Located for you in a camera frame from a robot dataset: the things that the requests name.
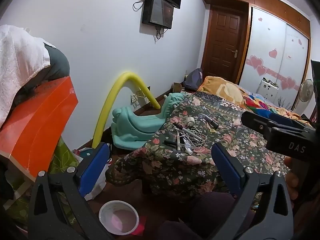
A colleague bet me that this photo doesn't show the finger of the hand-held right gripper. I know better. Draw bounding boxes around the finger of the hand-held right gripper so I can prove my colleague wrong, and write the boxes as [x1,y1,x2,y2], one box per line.
[241,111,277,140]
[267,112,316,132]

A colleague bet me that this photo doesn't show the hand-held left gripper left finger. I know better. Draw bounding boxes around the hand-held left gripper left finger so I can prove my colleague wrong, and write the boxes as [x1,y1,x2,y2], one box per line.
[27,142,118,240]

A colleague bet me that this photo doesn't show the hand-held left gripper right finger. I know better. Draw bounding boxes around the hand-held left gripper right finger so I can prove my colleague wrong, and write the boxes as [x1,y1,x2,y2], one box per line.
[210,142,294,240]

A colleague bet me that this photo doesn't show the black cosmetic tube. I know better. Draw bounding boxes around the black cosmetic tube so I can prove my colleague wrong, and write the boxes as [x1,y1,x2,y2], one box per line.
[204,116,219,129]

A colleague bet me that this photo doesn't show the black marker pen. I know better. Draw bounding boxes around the black marker pen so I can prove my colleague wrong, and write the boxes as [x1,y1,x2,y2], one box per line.
[172,122,191,132]

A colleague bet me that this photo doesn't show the person's right hand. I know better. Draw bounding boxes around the person's right hand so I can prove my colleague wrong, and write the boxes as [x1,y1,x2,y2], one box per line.
[283,156,300,201]

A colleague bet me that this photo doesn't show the white plastic bag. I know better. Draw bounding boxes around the white plastic bag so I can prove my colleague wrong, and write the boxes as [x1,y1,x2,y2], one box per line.
[72,142,112,202]

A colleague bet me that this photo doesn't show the colourful patterned blanket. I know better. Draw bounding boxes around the colourful patterned blanket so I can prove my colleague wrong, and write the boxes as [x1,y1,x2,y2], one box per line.
[240,92,278,117]

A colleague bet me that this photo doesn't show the green leaf-print bag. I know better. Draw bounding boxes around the green leaf-print bag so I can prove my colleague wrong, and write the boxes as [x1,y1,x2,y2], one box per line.
[0,135,83,229]

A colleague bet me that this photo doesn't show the white standing fan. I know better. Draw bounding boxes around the white standing fan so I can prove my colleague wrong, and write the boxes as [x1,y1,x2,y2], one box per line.
[293,79,314,111]

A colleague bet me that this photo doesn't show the dark flat panel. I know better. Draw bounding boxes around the dark flat panel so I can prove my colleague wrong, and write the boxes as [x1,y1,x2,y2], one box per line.
[311,59,320,122]

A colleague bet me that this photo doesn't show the orange blanket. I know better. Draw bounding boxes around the orange blanket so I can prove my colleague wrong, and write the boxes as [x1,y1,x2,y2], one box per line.
[197,76,312,125]

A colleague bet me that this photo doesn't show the floral dark blanket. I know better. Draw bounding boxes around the floral dark blanket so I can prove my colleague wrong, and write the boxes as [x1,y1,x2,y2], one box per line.
[106,92,292,198]

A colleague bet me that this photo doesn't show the teal plastic rocking horse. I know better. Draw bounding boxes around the teal plastic rocking horse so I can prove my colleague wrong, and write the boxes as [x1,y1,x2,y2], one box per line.
[111,92,192,152]

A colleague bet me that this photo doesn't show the yellow foam tube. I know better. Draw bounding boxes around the yellow foam tube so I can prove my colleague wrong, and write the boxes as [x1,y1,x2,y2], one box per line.
[92,72,160,149]

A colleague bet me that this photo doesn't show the orange box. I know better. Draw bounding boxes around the orange box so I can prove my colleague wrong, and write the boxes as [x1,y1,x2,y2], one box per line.
[0,76,79,183]

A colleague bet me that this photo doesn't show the white heart-decorated wardrobe doors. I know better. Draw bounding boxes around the white heart-decorated wardrobe doors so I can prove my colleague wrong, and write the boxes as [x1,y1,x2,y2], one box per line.
[237,6,311,112]

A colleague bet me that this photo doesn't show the dark purple backpack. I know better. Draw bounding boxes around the dark purple backpack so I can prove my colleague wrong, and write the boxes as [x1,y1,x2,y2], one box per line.
[183,68,204,92]

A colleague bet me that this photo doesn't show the pink paper piece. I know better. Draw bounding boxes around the pink paper piece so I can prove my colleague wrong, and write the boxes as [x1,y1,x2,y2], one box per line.
[130,216,146,236]

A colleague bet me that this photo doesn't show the brown wooden door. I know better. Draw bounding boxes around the brown wooden door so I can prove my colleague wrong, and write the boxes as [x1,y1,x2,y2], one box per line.
[201,4,247,85]

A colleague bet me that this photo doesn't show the small cardboard box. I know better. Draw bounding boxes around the small cardboard box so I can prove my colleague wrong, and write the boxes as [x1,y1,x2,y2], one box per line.
[171,82,185,95]

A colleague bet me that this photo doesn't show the dark green cushion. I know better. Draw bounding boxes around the dark green cushion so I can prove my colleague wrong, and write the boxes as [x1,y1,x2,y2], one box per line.
[15,42,71,98]

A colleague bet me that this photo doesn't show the white towel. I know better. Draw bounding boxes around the white towel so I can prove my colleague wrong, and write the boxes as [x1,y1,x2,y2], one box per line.
[0,25,52,128]

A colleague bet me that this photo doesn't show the tangled white earphone cable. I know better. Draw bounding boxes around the tangled white earphone cable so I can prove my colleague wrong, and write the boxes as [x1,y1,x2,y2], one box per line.
[183,127,208,147]

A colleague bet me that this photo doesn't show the wall socket with plug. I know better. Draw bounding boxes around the wall socket with plug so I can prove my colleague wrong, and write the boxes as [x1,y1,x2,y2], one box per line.
[130,91,146,107]

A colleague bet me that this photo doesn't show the black television cable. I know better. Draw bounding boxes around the black television cable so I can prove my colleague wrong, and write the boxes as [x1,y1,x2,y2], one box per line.
[132,0,145,12]

